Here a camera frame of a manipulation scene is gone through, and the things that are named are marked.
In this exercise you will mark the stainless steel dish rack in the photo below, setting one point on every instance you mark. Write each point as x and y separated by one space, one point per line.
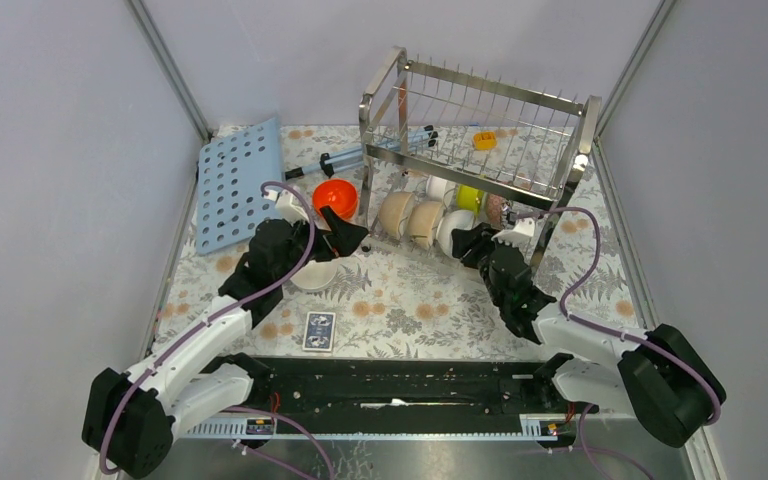
544 140

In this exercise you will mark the white ribbed bowl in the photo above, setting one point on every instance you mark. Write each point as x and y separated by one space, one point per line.
315 276
455 220

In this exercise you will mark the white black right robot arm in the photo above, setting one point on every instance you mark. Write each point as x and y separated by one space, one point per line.
656 375

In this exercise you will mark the white ceramic bowl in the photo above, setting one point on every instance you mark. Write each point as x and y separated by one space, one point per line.
440 189

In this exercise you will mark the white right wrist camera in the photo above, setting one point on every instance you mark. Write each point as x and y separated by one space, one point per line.
518 236

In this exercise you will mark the beige floral bowl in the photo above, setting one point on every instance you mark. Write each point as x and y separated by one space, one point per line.
395 211
423 223

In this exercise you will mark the yellow green bowl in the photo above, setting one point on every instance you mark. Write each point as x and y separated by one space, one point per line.
469 198

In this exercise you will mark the beige floral bowl front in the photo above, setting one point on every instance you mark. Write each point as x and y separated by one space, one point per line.
395 211

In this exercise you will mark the small orange yellow cup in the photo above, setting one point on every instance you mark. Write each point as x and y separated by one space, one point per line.
484 140

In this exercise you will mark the light blue perforated panel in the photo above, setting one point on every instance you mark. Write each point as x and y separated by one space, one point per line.
231 171

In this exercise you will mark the floral patterned table mat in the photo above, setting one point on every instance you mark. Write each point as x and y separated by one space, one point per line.
390 306

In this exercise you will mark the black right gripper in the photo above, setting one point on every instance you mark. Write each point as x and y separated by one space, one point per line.
477 239

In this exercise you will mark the orange plastic bowl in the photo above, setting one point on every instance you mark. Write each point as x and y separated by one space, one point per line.
338 194

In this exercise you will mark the white ribbed bowl front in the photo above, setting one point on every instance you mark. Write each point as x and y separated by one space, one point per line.
455 220

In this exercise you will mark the blue playing card box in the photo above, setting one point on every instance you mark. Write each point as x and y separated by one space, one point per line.
319 332

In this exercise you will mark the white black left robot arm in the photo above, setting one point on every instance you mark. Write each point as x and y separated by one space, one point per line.
133 418

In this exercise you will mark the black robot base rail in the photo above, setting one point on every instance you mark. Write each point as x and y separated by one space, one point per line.
401 399

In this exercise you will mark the beige floral bowl rear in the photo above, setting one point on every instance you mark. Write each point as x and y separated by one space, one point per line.
423 223

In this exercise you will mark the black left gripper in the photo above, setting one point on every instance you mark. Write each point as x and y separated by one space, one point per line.
344 236

